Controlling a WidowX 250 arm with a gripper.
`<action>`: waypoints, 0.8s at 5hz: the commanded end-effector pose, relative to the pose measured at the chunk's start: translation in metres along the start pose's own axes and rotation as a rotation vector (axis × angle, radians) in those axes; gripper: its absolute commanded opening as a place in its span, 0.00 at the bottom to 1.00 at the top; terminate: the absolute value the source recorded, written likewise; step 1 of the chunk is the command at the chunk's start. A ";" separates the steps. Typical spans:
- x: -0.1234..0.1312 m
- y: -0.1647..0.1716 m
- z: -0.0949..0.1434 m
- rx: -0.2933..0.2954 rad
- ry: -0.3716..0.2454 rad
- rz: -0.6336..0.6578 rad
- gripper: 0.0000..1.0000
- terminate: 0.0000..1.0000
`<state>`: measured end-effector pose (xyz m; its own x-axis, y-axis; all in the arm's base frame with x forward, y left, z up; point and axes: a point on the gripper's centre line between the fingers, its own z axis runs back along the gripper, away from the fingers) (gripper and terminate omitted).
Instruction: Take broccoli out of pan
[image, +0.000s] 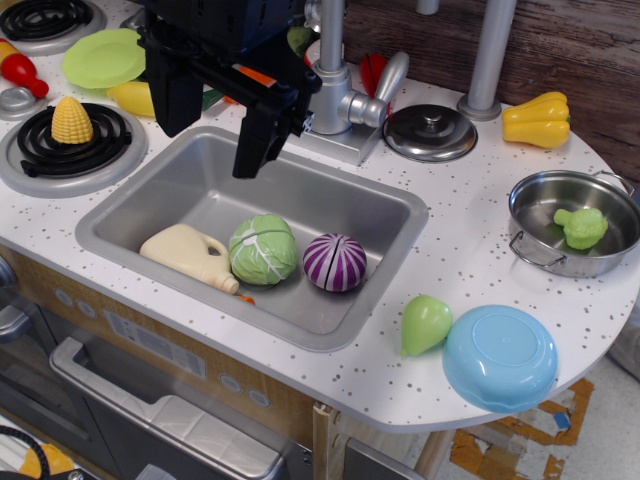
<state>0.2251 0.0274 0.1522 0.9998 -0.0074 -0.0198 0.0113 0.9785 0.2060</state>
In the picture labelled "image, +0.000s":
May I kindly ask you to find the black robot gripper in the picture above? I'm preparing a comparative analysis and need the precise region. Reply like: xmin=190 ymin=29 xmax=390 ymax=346
xmin=141 ymin=1 xmax=322 ymax=179

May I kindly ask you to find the green toy broccoli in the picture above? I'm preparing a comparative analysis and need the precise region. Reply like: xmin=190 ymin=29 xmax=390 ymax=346
xmin=553 ymin=208 xmax=608 ymax=250

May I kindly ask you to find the orange toy carrot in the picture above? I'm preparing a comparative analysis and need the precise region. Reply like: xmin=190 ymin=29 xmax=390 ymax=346
xmin=202 ymin=65 xmax=276 ymax=111

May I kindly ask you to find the yellow toy banana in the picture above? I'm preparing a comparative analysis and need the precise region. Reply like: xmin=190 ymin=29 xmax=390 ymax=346
xmin=106 ymin=81 xmax=155 ymax=118

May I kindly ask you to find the green labelled can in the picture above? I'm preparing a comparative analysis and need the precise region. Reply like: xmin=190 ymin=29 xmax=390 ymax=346
xmin=287 ymin=26 xmax=314 ymax=57

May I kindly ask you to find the silver toy faucet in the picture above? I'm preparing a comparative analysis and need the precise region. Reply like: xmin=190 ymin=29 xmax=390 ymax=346
xmin=299 ymin=0 xmax=409 ymax=166

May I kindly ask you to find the light green plastic plate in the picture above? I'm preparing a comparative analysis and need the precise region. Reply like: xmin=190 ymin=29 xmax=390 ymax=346
xmin=61 ymin=28 xmax=146 ymax=89

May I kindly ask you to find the cream toy jug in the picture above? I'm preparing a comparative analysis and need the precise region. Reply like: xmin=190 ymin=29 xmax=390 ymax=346
xmin=139 ymin=224 xmax=239 ymax=294

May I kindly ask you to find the green toy cabbage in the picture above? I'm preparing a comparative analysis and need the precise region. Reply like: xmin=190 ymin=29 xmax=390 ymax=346
xmin=228 ymin=214 xmax=298 ymax=286

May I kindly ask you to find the yellow toy corn cob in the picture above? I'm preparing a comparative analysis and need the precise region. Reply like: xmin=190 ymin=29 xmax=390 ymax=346
xmin=51 ymin=97 xmax=94 ymax=145

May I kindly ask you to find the red toy tomato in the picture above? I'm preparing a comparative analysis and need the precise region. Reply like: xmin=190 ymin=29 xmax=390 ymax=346
xmin=359 ymin=53 xmax=387 ymax=98

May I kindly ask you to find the grey toy sink basin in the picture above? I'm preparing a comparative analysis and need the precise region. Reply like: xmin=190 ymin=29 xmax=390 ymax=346
xmin=76 ymin=127 xmax=428 ymax=352

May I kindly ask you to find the small orange toy piece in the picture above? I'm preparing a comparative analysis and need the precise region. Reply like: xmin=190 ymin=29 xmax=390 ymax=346
xmin=235 ymin=295 xmax=256 ymax=306

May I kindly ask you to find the purple toy onion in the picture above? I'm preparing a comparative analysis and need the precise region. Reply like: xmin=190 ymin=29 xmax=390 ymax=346
xmin=303 ymin=233 xmax=368 ymax=293

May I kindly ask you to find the front black stove burner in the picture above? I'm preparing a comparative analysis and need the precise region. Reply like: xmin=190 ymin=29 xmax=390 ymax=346
xmin=1 ymin=103 xmax=147 ymax=199

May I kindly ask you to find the black stove burner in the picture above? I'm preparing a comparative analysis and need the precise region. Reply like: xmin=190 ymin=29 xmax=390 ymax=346
xmin=1 ymin=0 xmax=106 ymax=57
xmin=1 ymin=103 xmax=147 ymax=199

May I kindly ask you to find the rear black stove burner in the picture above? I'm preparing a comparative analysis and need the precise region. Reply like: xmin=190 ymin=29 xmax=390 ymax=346
xmin=1 ymin=0 xmax=106 ymax=57

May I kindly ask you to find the grey stove knob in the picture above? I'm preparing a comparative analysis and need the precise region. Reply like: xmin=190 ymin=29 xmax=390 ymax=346
xmin=0 ymin=87 xmax=45 ymax=121

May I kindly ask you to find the red toy ketchup bottle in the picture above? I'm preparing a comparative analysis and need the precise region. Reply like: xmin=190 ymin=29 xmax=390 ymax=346
xmin=1 ymin=39 xmax=49 ymax=98

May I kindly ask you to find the steel pot lid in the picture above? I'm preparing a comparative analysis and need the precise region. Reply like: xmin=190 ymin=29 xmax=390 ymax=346
xmin=383 ymin=104 xmax=478 ymax=163

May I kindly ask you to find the green toy pear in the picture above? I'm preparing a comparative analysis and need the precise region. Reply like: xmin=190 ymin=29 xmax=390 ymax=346
xmin=401 ymin=295 xmax=453 ymax=356

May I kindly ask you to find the yellow toy bell pepper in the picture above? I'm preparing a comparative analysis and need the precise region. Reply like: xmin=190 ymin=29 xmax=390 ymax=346
xmin=502 ymin=91 xmax=571 ymax=149

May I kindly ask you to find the light blue plastic bowl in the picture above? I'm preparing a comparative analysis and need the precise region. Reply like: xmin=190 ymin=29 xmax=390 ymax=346
xmin=443 ymin=305 xmax=558 ymax=413

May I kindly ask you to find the grey vertical post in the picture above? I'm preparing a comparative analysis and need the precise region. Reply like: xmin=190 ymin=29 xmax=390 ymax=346
xmin=457 ymin=0 xmax=517 ymax=121

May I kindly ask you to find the silver oven door handle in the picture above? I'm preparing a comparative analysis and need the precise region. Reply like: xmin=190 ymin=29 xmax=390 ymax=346
xmin=50 ymin=337 xmax=285 ymax=479

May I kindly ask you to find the steel pan with handles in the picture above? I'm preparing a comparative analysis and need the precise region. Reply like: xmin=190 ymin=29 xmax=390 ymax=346
xmin=509 ymin=170 xmax=639 ymax=278

